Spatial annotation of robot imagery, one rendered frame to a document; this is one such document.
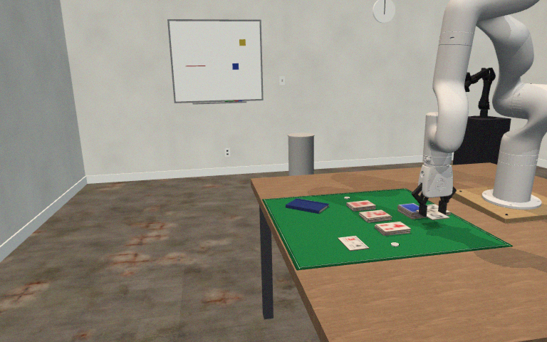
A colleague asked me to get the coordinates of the green card cloth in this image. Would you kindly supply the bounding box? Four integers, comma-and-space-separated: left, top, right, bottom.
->
266, 190, 504, 266

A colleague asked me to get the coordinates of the blue notebook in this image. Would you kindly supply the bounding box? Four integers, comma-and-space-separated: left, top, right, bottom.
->
286, 198, 329, 214

